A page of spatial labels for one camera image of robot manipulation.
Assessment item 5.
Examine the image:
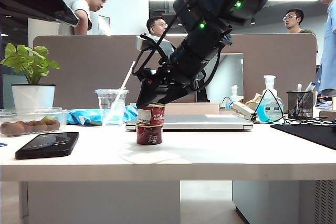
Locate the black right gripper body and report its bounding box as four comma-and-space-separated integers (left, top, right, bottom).
140, 62, 205, 91

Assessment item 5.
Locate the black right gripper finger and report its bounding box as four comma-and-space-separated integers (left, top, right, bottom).
136, 81, 169, 108
158, 87, 194, 103

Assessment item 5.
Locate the red can with Paste lettering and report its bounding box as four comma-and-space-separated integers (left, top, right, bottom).
138, 103, 166, 125

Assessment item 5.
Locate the red can with small barcode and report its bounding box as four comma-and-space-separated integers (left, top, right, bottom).
135, 123, 163, 145

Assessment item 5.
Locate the beige desk riser box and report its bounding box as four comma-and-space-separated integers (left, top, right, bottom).
164, 102, 220, 116

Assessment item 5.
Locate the clear plastic cup with straw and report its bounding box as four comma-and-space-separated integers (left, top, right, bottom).
101, 61, 137, 126

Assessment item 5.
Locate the silver closed laptop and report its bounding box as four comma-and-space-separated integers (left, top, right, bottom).
125, 114, 254, 132

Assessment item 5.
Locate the seated man with glasses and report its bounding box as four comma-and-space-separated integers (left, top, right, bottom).
146, 16, 169, 36

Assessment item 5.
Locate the square mirror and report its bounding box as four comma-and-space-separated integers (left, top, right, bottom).
204, 54, 244, 103

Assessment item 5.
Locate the brown desk partition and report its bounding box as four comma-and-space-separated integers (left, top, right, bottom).
33, 34, 317, 111

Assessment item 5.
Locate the white stapler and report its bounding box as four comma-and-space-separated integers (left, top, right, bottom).
232, 101, 259, 122

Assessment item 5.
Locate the blue snack bag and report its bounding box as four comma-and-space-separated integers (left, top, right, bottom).
66, 104, 139, 126

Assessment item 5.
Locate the blue hand sanitizer pump bottle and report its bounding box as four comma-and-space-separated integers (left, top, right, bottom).
255, 75, 285, 124

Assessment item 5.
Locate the brown kiwi fruit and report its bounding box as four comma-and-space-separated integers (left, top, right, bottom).
36, 121, 50, 132
46, 120, 60, 132
0, 123, 17, 136
25, 121, 40, 133
14, 121, 27, 134

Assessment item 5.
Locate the black smartphone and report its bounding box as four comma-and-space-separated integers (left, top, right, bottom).
15, 132, 79, 161

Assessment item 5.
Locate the white plant pot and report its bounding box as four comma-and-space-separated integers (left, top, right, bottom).
10, 84, 56, 112

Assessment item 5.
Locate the white desk panel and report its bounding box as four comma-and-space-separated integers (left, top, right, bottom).
26, 181, 181, 224

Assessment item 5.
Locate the clear plastic fruit container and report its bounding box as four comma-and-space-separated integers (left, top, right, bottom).
0, 107, 69, 137

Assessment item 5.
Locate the green leafy plant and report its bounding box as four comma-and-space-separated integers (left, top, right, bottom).
0, 43, 61, 86

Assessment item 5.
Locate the black mesh pen holder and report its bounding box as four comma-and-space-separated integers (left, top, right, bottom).
286, 91, 315, 120

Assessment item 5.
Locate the man in olive shirt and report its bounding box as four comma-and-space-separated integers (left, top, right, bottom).
282, 8, 316, 36

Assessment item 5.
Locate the white marker with blue cap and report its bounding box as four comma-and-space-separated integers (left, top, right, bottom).
303, 81, 317, 93

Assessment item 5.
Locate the grey vented cabinet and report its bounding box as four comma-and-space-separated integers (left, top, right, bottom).
232, 180, 336, 224

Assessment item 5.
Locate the black mouse mat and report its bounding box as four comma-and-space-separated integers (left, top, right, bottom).
270, 123, 336, 151

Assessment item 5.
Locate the wooden block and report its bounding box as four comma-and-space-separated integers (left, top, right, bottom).
319, 110, 336, 120

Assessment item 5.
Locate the man in blue shirt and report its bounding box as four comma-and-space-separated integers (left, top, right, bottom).
316, 0, 336, 97

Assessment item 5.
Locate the white picture frame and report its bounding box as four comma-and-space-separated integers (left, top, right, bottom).
98, 15, 111, 36

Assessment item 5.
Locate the black cable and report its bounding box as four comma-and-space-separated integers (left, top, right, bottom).
251, 89, 336, 128

